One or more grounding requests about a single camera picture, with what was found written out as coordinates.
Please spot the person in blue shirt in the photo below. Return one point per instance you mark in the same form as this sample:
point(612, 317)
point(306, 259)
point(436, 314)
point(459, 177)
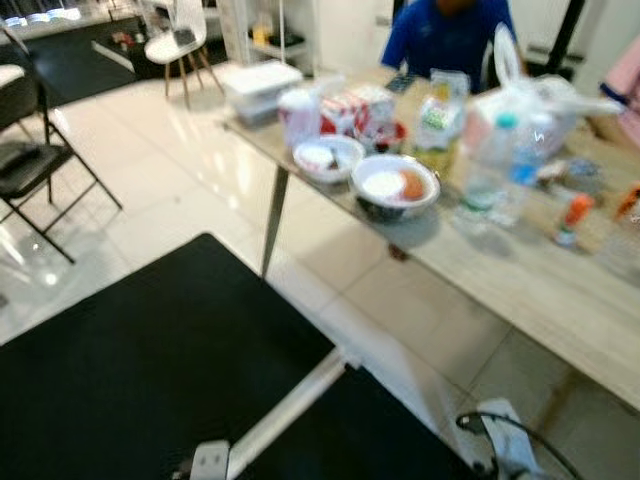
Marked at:
point(445, 40)

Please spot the white plastic storage box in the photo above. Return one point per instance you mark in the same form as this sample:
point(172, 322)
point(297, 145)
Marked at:
point(260, 85)

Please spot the clear water bottle teal cap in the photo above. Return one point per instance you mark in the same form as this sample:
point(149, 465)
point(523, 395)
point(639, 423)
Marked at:
point(480, 190)

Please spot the black stand pole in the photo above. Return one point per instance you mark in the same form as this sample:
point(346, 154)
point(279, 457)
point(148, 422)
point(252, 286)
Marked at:
point(565, 35)

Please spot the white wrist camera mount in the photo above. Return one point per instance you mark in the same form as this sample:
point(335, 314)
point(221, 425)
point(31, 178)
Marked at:
point(210, 462)
point(505, 440)

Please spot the black folding chair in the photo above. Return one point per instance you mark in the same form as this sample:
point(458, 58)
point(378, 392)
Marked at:
point(30, 165)

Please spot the white plastic shopping bag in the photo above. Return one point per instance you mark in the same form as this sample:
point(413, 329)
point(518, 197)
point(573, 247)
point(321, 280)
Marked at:
point(550, 115)

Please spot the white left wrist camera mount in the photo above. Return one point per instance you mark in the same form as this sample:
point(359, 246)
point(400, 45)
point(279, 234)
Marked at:
point(210, 462)

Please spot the white wrapped cup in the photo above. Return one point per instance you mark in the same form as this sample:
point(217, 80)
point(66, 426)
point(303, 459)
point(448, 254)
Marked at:
point(298, 118)

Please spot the red and white package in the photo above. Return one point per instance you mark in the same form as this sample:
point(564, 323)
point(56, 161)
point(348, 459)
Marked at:
point(360, 115)

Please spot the dark floor mat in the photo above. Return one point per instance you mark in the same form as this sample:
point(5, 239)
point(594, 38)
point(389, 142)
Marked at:
point(150, 360)
point(360, 440)

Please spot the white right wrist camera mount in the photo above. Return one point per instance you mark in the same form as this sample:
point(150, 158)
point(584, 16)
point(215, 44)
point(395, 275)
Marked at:
point(505, 440)

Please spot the small white bowl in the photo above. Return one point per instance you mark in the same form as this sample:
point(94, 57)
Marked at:
point(325, 157)

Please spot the white chair wooden legs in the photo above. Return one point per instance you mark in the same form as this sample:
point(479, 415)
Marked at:
point(180, 45)

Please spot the yellow green snack bag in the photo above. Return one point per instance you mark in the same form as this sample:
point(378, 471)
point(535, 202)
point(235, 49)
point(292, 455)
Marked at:
point(438, 120)

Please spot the water bottle blue label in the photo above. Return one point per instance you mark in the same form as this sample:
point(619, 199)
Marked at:
point(526, 172)

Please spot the person in pink shirt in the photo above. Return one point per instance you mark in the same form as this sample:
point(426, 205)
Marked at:
point(628, 85)

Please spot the large bowl with food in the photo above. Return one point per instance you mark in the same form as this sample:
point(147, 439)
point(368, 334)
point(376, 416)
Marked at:
point(395, 185)

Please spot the white shelf unit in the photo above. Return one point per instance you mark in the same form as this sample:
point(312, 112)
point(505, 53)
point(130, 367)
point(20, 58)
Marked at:
point(265, 30)

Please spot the small bottle orange cap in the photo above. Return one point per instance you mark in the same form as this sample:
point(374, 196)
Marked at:
point(577, 212)

